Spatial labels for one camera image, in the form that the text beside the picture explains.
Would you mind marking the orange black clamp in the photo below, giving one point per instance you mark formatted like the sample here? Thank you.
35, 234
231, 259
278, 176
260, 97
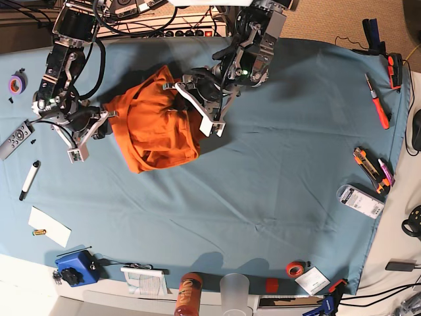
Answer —
395, 71

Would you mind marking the red tape roll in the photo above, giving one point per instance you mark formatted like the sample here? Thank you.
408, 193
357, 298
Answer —
295, 268

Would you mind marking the plastic blister pack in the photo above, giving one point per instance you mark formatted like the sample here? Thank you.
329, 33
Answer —
360, 201

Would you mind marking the blue clamp bottom right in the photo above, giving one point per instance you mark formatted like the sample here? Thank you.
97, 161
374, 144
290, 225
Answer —
329, 304

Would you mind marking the frosted plastic cup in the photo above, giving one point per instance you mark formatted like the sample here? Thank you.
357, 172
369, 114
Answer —
234, 291

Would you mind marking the blue clamp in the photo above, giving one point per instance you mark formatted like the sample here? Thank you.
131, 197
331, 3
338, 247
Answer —
375, 45
329, 304

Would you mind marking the white booklet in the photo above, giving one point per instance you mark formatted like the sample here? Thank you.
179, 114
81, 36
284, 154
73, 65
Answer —
146, 282

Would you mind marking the blue box with knob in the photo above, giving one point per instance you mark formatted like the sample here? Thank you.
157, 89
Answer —
78, 268

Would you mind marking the blue-grey table cloth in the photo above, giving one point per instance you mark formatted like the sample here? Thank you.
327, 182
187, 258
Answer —
258, 197

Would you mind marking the red flat piece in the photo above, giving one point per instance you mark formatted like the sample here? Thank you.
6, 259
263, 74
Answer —
271, 285

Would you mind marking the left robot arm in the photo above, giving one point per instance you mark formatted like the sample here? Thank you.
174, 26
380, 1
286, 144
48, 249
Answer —
244, 63

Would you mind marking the small AA battery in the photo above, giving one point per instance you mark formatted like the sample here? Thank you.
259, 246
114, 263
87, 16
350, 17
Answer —
39, 232

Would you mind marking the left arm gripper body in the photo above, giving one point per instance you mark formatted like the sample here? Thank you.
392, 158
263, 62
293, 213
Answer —
203, 90

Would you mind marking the white paper card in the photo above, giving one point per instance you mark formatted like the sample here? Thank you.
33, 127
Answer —
54, 230

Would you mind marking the orange t-shirt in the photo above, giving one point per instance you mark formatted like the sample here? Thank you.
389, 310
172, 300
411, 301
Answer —
149, 132

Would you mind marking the blue clamp top right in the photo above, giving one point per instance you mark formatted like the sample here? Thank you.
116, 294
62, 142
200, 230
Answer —
375, 45

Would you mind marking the white square packet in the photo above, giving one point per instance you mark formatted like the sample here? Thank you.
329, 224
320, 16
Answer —
312, 281

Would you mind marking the orange black utility knife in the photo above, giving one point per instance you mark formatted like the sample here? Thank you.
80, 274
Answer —
373, 171

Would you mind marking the purple glue tube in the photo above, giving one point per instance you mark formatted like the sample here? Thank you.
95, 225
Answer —
387, 172

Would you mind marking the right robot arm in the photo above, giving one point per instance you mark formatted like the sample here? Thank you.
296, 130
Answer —
57, 101

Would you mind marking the grey remote control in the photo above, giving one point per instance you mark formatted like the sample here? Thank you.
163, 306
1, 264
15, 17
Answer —
20, 135

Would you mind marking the orange screwdriver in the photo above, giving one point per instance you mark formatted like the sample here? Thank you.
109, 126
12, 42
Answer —
382, 110

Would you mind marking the black power strip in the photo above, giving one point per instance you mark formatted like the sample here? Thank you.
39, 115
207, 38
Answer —
186, 32

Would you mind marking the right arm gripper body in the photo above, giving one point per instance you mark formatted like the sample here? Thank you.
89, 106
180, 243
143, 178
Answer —
77, 128

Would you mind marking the purple tape roll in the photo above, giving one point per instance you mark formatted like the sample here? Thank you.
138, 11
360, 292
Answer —
17, 84

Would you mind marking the black power adapter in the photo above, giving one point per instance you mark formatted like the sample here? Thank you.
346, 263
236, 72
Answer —
400, 266

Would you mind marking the white marker pen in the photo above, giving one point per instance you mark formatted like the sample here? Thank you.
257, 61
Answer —
29, 179

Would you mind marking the orange drink bottle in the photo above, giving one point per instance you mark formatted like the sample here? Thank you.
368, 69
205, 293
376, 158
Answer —
189, 295

